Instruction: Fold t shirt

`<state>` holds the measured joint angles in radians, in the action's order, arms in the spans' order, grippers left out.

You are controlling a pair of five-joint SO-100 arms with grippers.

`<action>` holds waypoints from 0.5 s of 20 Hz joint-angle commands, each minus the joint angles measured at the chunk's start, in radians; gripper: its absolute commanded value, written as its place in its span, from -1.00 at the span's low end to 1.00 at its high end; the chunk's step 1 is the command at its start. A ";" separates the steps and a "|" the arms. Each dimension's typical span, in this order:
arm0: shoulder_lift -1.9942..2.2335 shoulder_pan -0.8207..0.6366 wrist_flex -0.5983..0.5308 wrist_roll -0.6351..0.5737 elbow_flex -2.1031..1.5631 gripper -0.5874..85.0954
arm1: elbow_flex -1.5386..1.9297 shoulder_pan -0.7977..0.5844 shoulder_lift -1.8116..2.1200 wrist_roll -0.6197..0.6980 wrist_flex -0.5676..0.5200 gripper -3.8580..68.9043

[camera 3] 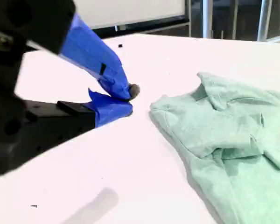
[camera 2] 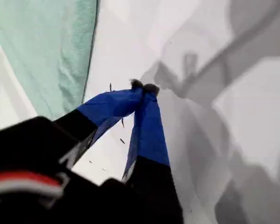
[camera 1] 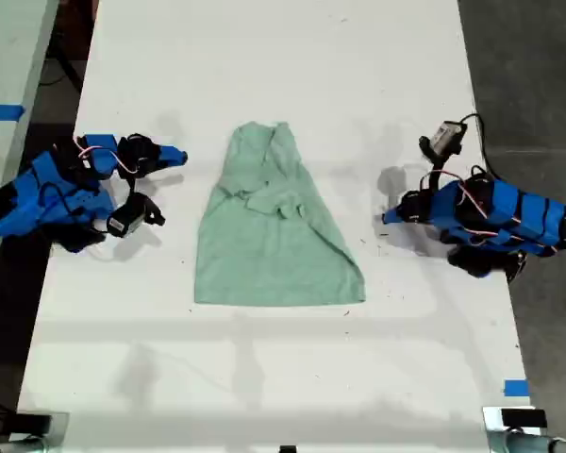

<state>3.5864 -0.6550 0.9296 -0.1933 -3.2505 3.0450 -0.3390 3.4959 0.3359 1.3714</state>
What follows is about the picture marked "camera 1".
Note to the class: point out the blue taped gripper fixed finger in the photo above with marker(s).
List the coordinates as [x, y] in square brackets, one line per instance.
[394, 212]
[172, 152]

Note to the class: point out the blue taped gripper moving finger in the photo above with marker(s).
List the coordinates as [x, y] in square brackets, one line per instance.
[172, 162]
[396, 220]

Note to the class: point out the pale green t-shirt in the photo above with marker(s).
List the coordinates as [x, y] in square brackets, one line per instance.
[264, 255]

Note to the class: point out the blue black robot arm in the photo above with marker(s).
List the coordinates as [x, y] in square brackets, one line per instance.
[509, 212]
[52, 189]

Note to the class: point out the long blue tape strip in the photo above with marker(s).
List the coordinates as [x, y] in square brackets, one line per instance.
[2, 112]

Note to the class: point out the pale side table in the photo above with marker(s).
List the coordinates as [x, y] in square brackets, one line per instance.
[9, 56]

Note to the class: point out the short blue tape piece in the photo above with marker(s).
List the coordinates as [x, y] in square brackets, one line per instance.
[516, 388]

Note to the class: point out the small black box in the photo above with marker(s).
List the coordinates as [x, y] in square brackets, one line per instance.
[523, 418]

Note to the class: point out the grey metal tube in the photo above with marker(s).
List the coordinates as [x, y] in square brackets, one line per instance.
[14, 446]
[523, 443]

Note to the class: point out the black box with clear cover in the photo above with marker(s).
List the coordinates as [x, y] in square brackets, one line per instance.
[40, 423]

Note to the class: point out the short black camera stalk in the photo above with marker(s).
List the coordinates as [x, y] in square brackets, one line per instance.
[435, 177]
[132, 188]

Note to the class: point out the black camera box white label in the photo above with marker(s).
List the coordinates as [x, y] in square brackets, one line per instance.
[127, 217]
[445, 137]

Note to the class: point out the silver metal bracket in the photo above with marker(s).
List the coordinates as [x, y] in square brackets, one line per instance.
[491, 417]

